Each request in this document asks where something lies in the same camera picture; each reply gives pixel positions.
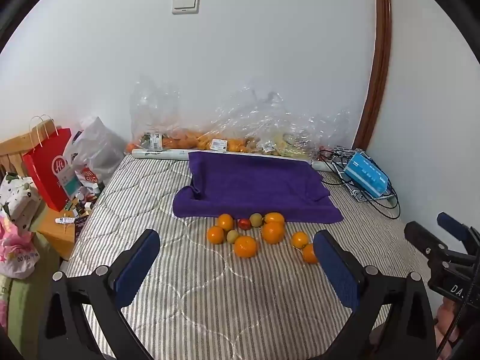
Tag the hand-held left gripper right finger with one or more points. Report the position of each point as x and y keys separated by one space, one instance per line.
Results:
x=335 y=266

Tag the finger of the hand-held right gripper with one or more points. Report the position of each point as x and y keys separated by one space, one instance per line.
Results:
x=422 y=238
x=452 y=225

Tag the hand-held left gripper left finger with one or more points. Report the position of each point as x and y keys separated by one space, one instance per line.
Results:
x=138 y=266

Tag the large orange tangerine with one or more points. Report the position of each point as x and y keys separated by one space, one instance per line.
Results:
x=273 y=233

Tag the small green-brown fruit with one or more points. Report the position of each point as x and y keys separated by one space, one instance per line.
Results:
x=232 y=236
x=256 y=219

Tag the small red tomato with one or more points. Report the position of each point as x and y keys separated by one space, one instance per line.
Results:
x=244 y=224

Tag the person's right hand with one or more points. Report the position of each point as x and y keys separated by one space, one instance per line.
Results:
x=445 y=317

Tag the cluster of small bottles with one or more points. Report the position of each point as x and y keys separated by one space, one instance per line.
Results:
x=84 y=206

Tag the wooden nightstand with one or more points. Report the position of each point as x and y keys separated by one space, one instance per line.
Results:
x=60 y=238

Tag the blue tissue box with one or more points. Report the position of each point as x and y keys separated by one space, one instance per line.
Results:
x=365 y=174

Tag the white tube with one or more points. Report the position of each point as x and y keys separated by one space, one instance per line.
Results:
x=63 y=221

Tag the purple towel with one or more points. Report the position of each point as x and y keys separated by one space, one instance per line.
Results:
x=255 y=187

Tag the white paper roll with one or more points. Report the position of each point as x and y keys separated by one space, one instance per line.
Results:
x=161 y=154

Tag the green cloth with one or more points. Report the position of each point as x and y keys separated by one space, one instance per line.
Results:
x=26 y=300

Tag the white plastic bag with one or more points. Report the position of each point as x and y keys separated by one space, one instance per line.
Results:
x=97 y=150

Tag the pink plastic bag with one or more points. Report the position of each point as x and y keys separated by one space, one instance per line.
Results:
x=15 y=251

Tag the red paper bag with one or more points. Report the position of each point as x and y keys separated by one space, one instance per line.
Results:
x=43 y=172

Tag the clear bag of red fruit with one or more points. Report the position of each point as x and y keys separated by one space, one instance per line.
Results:
x=333 y=131

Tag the clear bag of small tangerines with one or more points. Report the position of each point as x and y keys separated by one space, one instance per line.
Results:
x=153 y=120

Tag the clear bag of oranges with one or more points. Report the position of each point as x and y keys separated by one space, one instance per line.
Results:
x=210 y=135

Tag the clear bag of yellow fruit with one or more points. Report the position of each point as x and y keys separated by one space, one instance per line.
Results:
x=277 y=127

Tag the wooden headboard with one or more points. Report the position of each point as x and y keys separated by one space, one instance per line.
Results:
x=15 y=150

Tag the white light switch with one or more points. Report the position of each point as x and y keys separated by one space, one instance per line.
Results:
x=185 y=3

